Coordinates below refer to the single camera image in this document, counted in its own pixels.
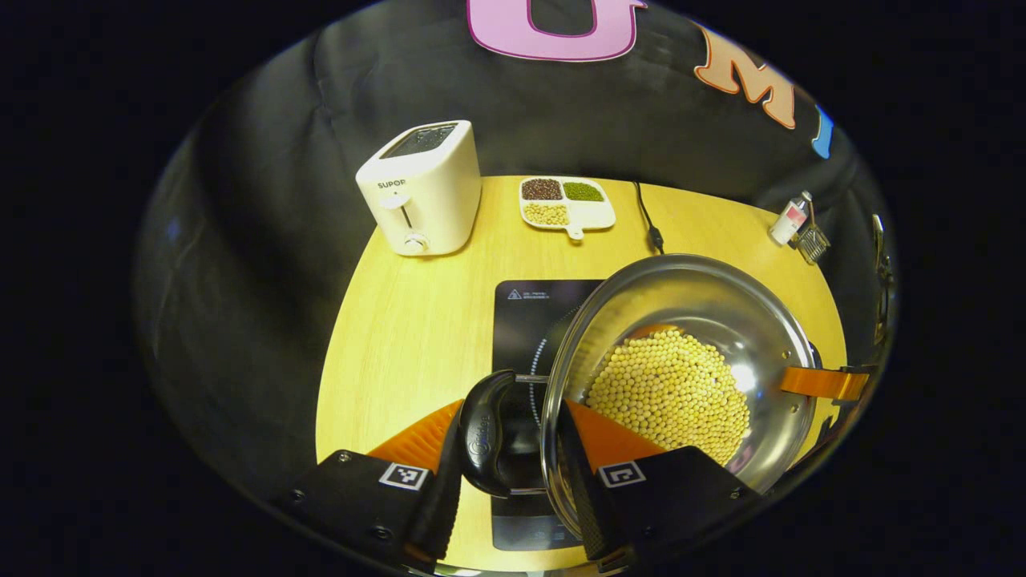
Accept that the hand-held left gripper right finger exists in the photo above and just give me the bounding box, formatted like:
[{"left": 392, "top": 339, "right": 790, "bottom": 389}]
[{"left": 557, "top": 400, "right": 762, "bottom": 567}]

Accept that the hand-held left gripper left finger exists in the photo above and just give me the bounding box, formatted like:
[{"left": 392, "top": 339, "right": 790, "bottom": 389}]
[{"left": 273, "top": 399, "right": 467, "bottom": 573}]

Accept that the stainless steel pot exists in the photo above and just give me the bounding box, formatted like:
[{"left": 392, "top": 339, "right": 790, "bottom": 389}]
[{"left": 458, "top": 253, "right": 823, "bottom": 543}]

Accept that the black induction cooktop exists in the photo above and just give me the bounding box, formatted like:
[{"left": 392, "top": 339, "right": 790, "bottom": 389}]
[{"left": 491, "top": 279, "right": 606, "bottom": 552}]

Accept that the shiny metal stand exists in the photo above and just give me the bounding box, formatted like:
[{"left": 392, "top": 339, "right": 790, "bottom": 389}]
[{"left": 872, "top": 213, "right": 895, "bottom": 347}]

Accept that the large soybean pile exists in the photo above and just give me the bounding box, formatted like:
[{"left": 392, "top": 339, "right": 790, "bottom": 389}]
[{"left": 585, "top": 329, "right": 752, "bottom": 467}]

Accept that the clear bottle pink label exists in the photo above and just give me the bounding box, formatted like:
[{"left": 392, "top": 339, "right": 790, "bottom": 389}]
[{"left": 768, "top": 191, "right": 813, "bottom": 247}]

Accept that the white divided dish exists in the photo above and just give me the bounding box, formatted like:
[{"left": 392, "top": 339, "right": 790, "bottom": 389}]
[{"left": 519, "top": 176, "right": 617, "bottom": 241}]

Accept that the wire mesh basket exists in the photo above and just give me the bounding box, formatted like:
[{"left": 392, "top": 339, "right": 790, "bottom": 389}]
[{"left": 794, "top": 223, "right": 832, "bottom": 266}]

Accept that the black power cable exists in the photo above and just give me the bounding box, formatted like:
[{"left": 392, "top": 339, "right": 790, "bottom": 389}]
[{"left": 632, "top": 181, "right": 665, "bottom": 255}]

